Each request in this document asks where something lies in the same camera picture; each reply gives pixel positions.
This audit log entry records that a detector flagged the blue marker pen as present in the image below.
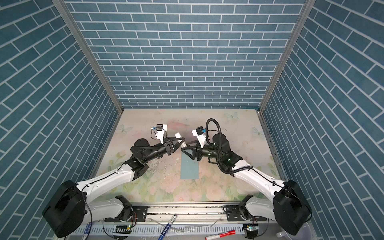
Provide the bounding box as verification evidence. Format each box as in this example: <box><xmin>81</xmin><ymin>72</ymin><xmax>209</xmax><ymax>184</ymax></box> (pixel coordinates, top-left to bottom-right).
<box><xmin>158</xmin><ymin>215</ymin><xmax>177</xmax><ymax>240</ymax></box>
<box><xmin>81</xmin><ymin>222</ymin><xmax>92</xmax><ymax>240</ymax></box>

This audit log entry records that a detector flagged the white glue stick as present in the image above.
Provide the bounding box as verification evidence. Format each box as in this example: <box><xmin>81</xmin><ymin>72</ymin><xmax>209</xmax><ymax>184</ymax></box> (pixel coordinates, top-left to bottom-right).
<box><xmin>175</xmin><ymin>133</ymin><xmax>187</xmax><ymax>148</ymax></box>

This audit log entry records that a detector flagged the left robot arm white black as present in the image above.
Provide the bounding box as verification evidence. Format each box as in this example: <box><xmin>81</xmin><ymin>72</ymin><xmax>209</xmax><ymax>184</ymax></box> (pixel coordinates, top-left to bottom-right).
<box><xmin>42</xmin><ymin>137</ymin><xmax>185</xmax><ymax>238</ymax></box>

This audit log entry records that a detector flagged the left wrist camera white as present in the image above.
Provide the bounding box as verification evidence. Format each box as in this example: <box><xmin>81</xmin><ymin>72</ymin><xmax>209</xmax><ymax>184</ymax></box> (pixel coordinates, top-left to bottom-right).
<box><xmin>152</xmin><ymin>124</ymin><xmax>168</xmax><ymax>144</ymax></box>

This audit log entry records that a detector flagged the teal envelope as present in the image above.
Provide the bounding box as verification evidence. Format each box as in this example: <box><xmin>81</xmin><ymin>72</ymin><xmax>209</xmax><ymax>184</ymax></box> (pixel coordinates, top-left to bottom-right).
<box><xmin>181</xmin><ymin>153</ymin><xmax>199</xmax><ymax>180</ymax></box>

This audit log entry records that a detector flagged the blue marker pen centre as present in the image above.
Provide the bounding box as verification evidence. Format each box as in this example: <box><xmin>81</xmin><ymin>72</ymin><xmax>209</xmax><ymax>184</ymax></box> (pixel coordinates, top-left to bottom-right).
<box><xmin>158</xmin><ymin>215</ymin><xmax>177</xmax><ymax>240</ymax></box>

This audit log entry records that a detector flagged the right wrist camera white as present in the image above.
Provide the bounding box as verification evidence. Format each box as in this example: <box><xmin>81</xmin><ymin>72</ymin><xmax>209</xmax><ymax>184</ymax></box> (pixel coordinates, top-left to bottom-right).
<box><xmin>192</xmin><ymin>126</ymin><xmax>207</xmax><ymax>148</ymax></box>

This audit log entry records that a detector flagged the aluminium mounting rail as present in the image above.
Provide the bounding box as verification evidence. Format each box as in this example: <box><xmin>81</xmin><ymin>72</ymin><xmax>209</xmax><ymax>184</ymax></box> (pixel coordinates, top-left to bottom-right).
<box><xmin>83</xmin><ymin>202</ymin><xmax>307</xmax><ymax>226</ymax></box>

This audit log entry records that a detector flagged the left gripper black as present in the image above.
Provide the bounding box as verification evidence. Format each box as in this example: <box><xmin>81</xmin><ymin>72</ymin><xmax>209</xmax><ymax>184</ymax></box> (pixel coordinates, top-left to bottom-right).
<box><xmin>141</xmin><ymin>137</ymin><xmax>184</xmax><ymax>165</ymax></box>

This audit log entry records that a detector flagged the blue marker pen left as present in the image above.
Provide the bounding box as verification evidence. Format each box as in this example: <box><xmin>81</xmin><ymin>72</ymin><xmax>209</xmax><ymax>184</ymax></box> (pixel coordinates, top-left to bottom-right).
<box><xmin>81</xmin><ymin>222</ymin><xmax>92</xmax><ymax>240</ymax></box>

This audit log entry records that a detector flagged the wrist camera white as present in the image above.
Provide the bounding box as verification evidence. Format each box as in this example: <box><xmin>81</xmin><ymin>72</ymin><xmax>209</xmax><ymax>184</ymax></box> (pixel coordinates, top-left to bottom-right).
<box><xmin>152</xmin><ymin>124</ymin><xmax>168</xmax><ymax>144</ymax></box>
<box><xmin>192</xmin><ymin>126</ymin><xmax>207</xmax><ymax>148</ymax></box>

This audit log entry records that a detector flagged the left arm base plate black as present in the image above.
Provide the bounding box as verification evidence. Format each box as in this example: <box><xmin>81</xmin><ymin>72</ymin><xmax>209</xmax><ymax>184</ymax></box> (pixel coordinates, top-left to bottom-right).
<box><xmin>104</xmin><ymin>206</ymin><xmax>149</xmax><ymax>223</ymax></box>

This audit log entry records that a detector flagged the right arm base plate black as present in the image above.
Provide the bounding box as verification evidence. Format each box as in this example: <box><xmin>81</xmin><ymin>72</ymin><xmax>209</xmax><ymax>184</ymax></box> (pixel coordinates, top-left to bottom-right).
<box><xmin>223</xmin><ymin>205</ymin><xmax>267</xmax><ymax>222</ymax></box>

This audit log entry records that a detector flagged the white slotted cable duct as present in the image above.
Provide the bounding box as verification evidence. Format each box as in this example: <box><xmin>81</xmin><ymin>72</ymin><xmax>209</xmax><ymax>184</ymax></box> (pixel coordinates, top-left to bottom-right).
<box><xmin>90</xmin><ymin>224</ymin><xmax>245</xmax><ymax>237</ymax></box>

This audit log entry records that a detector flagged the red marker pen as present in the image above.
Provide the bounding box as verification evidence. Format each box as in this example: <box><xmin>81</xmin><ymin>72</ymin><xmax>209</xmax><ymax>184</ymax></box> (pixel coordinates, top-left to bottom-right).
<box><xmin>205</xmin><ymin>230</ymin><xmax>236</xmax><ymax>240</ymax></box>

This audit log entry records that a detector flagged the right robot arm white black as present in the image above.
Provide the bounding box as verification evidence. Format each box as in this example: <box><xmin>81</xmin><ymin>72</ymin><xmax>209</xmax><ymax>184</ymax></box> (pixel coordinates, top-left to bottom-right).
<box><xmin>182</xmin><ymin>134</ymin><xmax>312</xmax><ymax>236</ymax></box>

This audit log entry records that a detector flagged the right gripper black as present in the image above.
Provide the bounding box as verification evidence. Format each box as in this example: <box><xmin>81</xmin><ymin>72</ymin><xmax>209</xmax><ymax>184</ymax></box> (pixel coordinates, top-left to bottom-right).
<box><xmin>182</xmin><ymin>139</ymin><xmax>224</xmax><ymax>161</ymax></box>

